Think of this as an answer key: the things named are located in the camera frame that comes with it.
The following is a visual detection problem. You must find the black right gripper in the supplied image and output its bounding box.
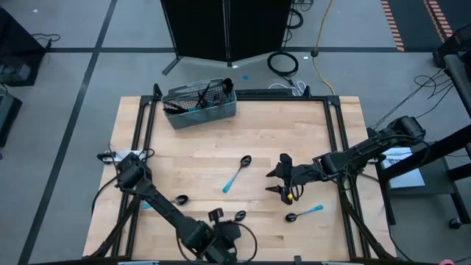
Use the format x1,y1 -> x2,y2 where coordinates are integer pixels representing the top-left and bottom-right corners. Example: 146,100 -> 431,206
265,152 -> 317,205

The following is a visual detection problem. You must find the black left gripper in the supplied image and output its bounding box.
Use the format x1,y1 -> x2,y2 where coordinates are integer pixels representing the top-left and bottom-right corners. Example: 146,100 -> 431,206
205,208 -> 243,264

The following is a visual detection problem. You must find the black power strip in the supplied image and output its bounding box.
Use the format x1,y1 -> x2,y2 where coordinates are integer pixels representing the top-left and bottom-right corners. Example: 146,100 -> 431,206
233,88 -> 295,98

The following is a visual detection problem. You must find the white paper sheet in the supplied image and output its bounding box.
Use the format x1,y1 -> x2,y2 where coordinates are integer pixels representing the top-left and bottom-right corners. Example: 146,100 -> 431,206
380,146 -> 427,190

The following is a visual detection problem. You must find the black side table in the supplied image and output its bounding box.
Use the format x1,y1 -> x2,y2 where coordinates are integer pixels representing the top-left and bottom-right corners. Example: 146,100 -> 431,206
375,124 -> 471,226

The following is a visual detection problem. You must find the black folding partition screen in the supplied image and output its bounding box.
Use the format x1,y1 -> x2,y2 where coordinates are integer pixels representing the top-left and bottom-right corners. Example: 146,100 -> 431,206
160,0 -> 295,77

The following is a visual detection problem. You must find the grey workbench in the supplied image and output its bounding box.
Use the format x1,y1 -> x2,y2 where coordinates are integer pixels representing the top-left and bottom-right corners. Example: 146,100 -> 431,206
443,54 -> 471,119

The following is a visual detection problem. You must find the black equipment case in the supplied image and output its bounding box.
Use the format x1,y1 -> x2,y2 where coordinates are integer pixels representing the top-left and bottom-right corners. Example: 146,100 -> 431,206
0,91 -> 23,148

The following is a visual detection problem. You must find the black equipment cabinet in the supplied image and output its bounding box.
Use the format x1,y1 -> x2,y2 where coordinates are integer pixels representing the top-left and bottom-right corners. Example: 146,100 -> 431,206
0,7 -> 47,88

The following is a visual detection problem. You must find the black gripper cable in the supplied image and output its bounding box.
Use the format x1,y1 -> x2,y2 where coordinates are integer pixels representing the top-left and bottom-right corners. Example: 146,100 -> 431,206
176,220 -> 258,264

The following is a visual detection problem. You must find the black metal table frame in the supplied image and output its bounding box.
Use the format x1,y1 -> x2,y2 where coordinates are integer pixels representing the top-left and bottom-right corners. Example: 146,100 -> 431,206
88,83 -> 397,263

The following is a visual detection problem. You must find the white cable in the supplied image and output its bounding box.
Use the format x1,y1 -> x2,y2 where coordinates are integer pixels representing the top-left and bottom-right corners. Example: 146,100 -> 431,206
268,80 -> 307,97

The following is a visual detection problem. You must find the coiled black cable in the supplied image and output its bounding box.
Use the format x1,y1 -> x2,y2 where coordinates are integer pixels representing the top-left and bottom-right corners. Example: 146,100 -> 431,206
266,51 -> 300,88

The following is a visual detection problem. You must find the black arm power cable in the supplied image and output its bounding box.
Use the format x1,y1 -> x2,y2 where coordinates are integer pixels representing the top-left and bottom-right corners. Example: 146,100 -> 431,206
91,171 -> 124,217

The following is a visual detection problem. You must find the yellow extension cable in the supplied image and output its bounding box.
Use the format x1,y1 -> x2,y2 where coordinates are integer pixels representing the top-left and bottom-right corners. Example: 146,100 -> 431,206
311,0 -> 336,96

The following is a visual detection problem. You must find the black floor cable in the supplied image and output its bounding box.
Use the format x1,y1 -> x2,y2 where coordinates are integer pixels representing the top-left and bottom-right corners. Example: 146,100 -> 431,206
371,68 -> 445,129
415,83 -> 457,121

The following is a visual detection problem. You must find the black looped cable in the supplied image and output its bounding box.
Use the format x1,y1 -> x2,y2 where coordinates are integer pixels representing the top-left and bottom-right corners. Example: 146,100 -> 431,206
286,0 -> 314,49

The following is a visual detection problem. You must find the thin black cable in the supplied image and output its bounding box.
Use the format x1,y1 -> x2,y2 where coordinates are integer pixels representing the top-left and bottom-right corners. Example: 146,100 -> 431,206
32,32 -> 62,49

